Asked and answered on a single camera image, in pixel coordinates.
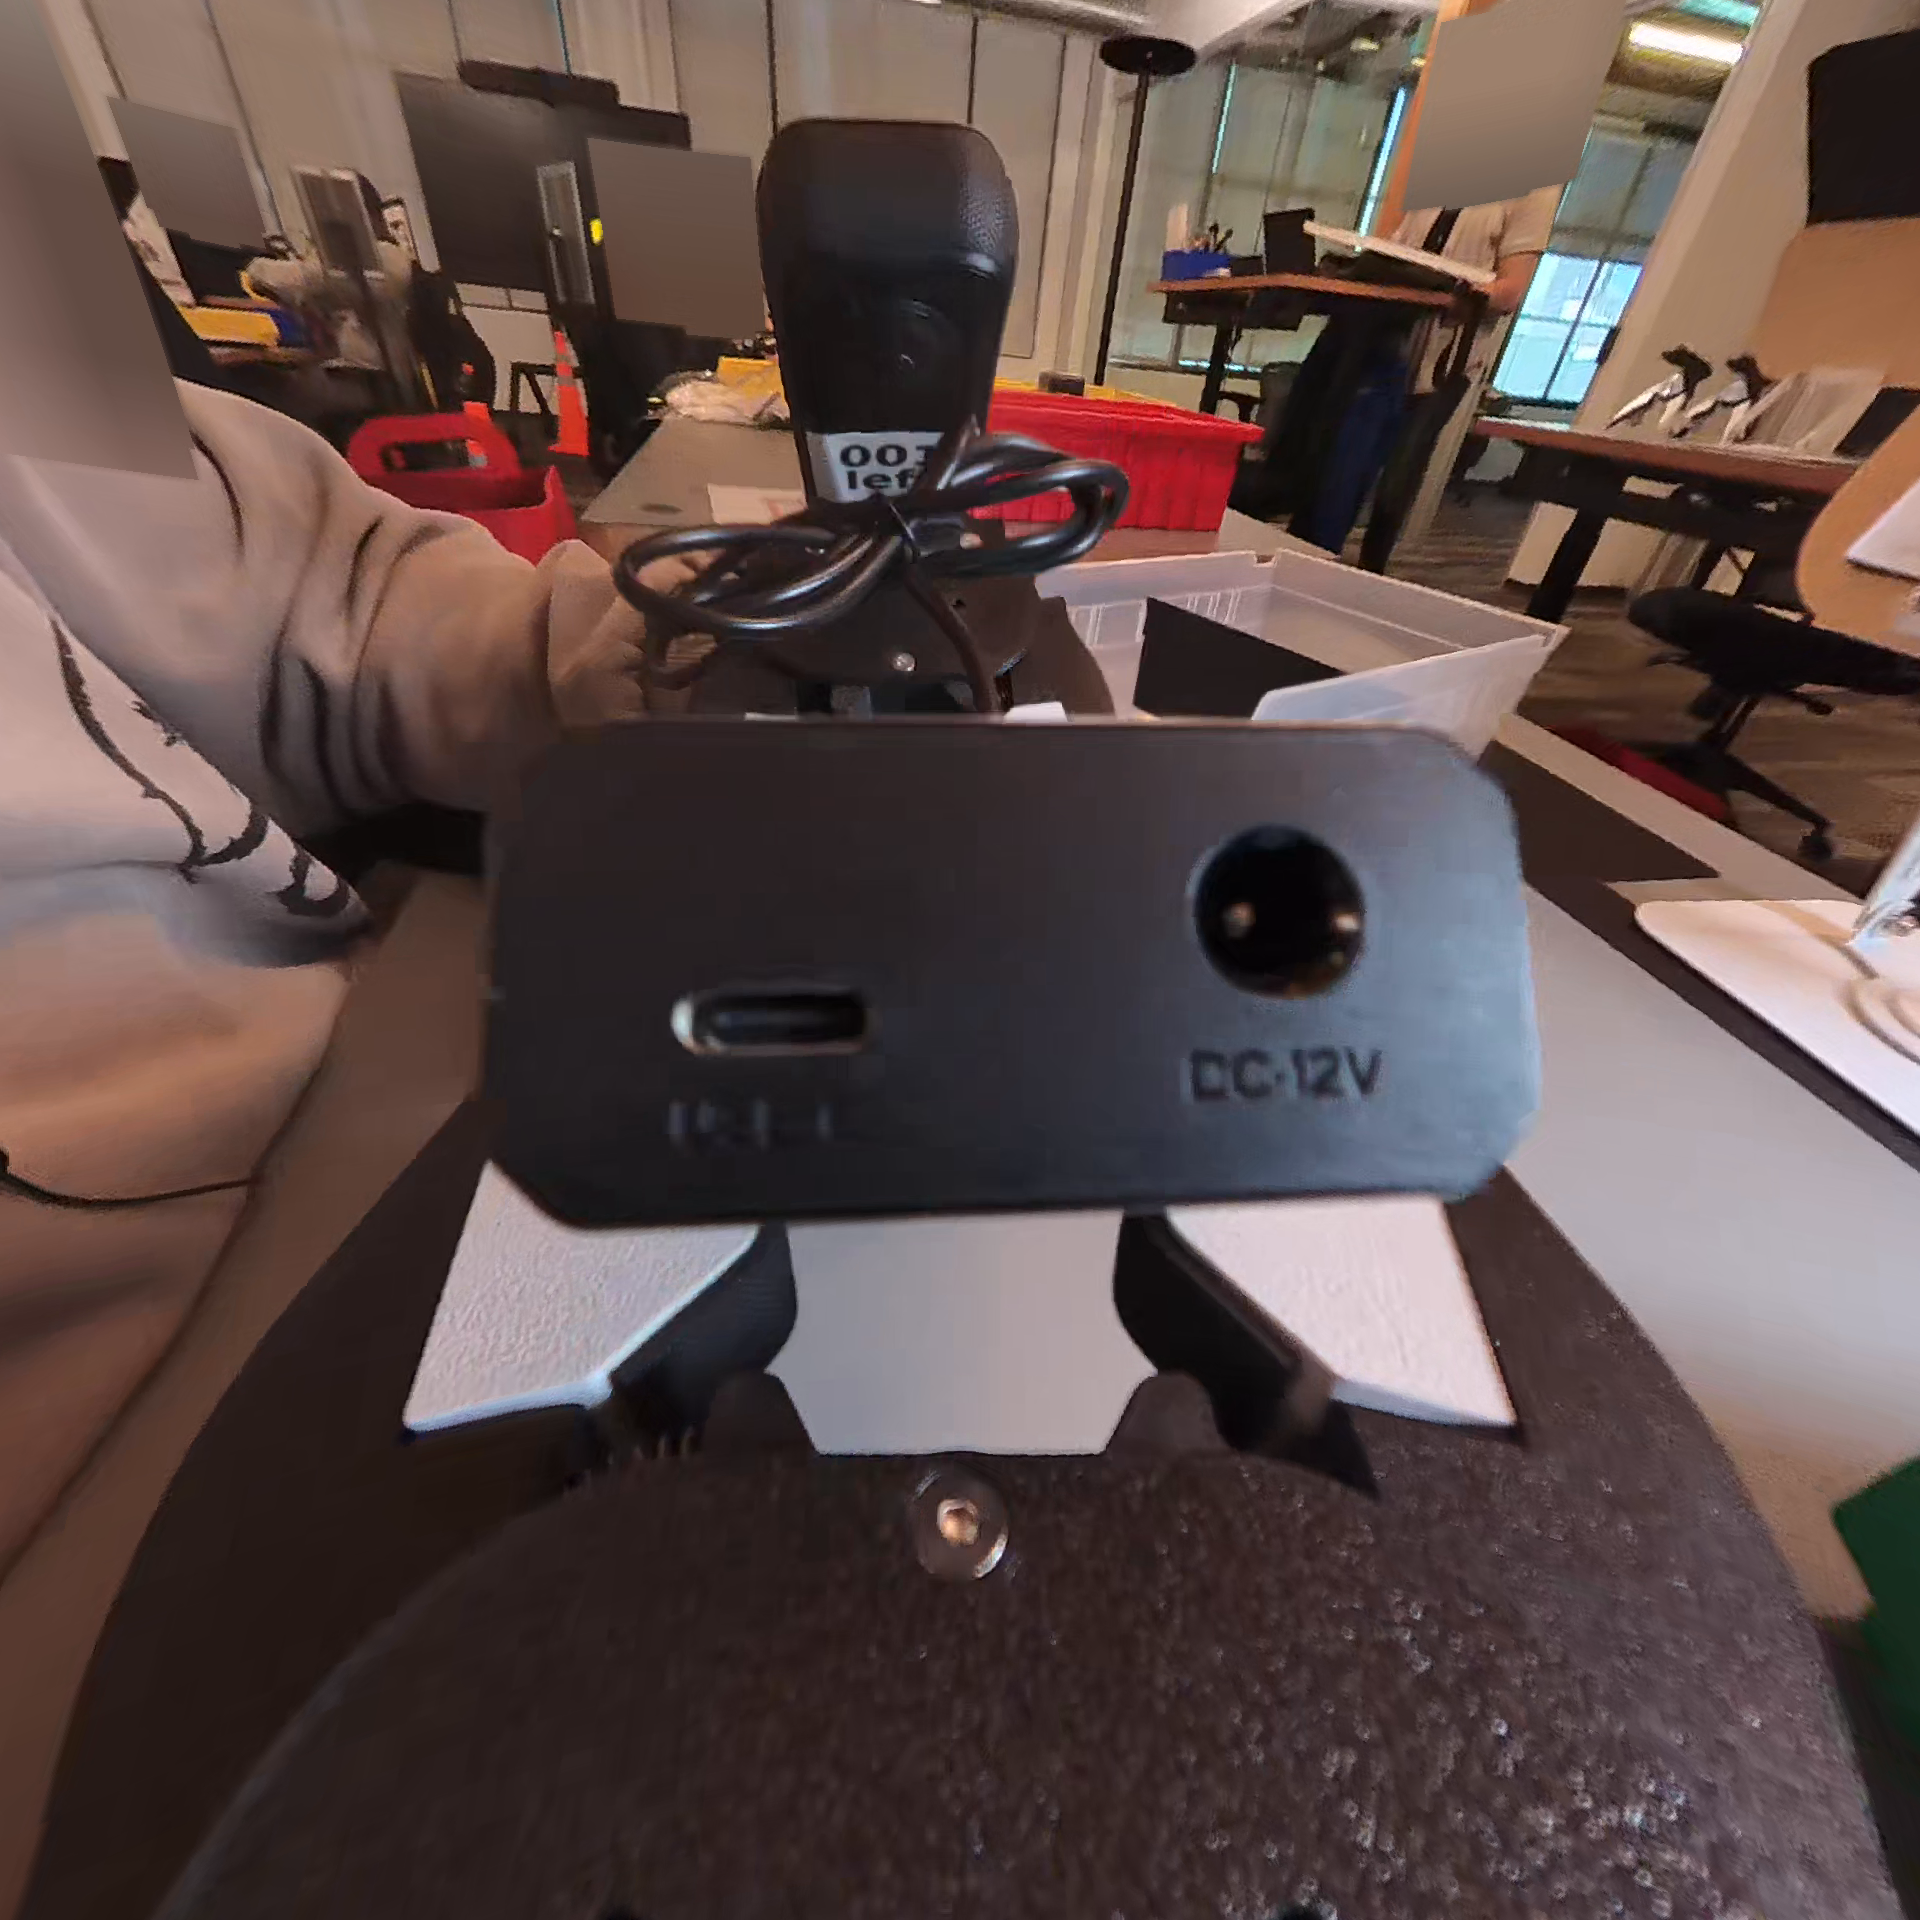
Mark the wooden standing desk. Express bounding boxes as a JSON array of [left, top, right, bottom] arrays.
[[1153, 270, 1465, 414]]

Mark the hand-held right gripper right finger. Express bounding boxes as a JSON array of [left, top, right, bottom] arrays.
[[1114, 1197, 1521, 1499]]

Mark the person's grey sweater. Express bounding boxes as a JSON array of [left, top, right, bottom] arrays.
[[0, 450, 506, 1592]]

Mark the thin black cord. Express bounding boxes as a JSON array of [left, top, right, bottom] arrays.
[[0, 1147, 253, 1210]]

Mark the red floor crate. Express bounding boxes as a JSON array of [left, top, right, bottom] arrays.
[[1553, 727, 1697, 800]]

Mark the black office chair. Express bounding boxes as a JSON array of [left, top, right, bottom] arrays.
[[1627, 585, 1920, 863]]

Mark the black usb hub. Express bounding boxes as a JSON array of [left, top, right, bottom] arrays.
[[483, 719, 1546, 1232]]

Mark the person's left forearm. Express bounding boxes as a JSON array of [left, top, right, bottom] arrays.
[[181, 381, 671, 848]]

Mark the black floor lamp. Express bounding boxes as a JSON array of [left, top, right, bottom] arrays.
[[1100, 35, 1200, 386]]

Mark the black bin divider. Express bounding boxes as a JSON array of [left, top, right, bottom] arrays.
[[1137, 597, 1419, 719]]

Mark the black wall screen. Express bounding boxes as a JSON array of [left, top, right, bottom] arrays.
[[393, 64, 695, 294]]

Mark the black usb cable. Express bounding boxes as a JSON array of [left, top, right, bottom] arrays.
[[613, 422, 1135, 719]]

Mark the red plastic basket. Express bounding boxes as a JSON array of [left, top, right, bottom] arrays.
[[348, 410, 579, 565]]

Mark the distant black white device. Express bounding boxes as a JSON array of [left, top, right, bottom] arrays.
[[1607, 344, 1713, 437], [1688, 351, 1778, 443]]

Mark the wooden office desk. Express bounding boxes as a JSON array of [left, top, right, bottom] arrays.
[[1476, 416, 1871, 623]]

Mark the clear plastic bin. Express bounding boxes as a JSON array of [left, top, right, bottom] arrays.
[[1035, 546, 1569, 759]]

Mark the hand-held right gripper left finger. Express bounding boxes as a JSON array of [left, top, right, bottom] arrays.
[[403, 1168, 797, 1449]]

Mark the green plastic bin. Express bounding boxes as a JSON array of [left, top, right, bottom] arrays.
[[1834, 1450, 1920, 1622]]

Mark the red plastic bin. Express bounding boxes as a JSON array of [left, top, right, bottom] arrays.
[[984, 381, 1265, 530]]

